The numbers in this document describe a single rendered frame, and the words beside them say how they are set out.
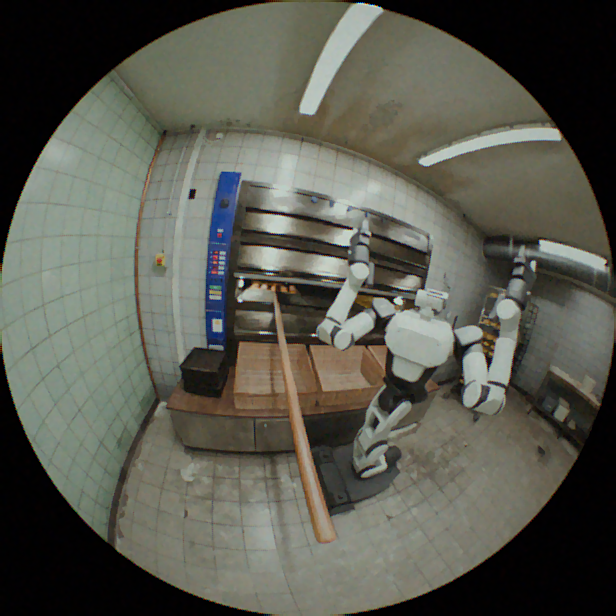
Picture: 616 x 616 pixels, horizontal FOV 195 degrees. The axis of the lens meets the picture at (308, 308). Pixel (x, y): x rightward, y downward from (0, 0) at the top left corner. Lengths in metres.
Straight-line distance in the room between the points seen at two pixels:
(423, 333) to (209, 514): 1.67
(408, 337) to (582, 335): 4.78
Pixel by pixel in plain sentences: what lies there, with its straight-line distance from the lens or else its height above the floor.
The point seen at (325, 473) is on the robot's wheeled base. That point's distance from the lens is 1.52.
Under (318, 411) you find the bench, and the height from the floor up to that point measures 0.58.
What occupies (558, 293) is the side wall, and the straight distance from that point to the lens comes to 5.15.
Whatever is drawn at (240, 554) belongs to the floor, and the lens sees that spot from 1.55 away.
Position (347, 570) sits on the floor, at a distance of 1.62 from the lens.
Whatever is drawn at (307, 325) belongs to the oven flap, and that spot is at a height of 1.02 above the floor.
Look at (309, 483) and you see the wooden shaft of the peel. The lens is 0.36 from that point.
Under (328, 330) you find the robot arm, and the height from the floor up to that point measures 1.31.
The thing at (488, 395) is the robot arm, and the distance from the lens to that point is 0.61.
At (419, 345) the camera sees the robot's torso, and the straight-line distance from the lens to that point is 0.74.
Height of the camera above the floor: 1.54
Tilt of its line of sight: 14 degrees down
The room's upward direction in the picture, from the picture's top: 9 degrees clockwise
